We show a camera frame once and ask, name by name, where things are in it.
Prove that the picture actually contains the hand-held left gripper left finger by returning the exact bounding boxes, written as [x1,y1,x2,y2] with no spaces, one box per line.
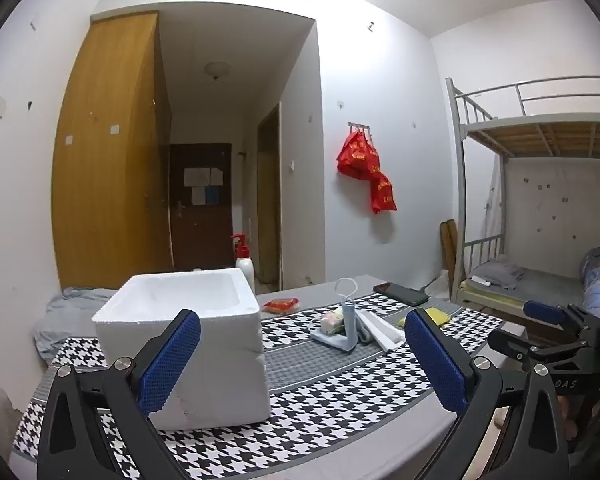
[36,308,203,480]

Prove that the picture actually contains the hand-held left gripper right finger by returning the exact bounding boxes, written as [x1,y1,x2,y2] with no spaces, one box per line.
[404,307,573,480]

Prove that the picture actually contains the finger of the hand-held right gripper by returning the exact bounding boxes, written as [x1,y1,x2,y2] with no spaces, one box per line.
[487,327,600,378]
[524,300,600,348]

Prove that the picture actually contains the yellow sponge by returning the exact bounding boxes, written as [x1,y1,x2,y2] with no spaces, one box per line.
[422,307,456,328]

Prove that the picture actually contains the white foam box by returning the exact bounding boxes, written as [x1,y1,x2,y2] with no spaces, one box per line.
[91,268,272,431]

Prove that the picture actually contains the green packet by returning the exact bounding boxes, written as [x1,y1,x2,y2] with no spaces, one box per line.
[320,310,346,335]

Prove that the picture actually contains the grey bed sheet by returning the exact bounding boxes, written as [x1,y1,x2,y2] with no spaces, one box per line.
[460,265,586,311]

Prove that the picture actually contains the blue patterned bedding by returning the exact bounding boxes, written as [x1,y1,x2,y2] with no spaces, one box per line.
[579,247,600,321]

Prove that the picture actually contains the grey folded clothes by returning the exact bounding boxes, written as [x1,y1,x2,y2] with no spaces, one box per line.
[472,255,527,291]

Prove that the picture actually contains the black smartphone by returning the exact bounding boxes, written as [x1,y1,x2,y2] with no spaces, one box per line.
[372,282,430,307]

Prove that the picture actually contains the white plastic bag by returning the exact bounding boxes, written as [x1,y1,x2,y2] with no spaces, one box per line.
[422,270,451,302]

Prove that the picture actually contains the wooden boards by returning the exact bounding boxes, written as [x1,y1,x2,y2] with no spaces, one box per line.
[440,220,463,286]

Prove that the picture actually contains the houndstooth tablecloth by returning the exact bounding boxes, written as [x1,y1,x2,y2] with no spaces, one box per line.
[12,275,526,480]

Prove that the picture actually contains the grey cloth bundle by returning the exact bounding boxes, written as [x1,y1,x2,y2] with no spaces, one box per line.
[32,287,126,361]

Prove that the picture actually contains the white pump lotion bottle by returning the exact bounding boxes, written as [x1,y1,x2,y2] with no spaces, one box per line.
[230,233,255,286]

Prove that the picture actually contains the red snack packet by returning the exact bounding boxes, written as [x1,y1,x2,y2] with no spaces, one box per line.
[261,297,300,315]

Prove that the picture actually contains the white hanging cloth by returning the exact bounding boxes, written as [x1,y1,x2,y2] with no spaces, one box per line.
[485,155,504,231]

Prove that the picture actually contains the dark brown door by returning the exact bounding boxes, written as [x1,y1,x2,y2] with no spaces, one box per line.
[169,143,234,270]

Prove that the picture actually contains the metal bunk bed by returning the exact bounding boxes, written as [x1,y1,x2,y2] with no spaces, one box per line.
[445,76,600,341]

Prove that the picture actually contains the red printed plastic bag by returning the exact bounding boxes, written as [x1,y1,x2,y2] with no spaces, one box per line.
[336,130,381,181]
[370,172,397,214]

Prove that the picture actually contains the wide white paper notice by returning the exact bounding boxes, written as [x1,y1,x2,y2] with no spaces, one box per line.
[184,167,224,187]

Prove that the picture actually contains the wooden wardrobe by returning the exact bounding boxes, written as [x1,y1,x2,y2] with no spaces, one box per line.
[51,11,173,291]

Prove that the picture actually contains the wooden door frame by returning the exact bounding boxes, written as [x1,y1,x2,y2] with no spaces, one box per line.
[256,102,283,293]

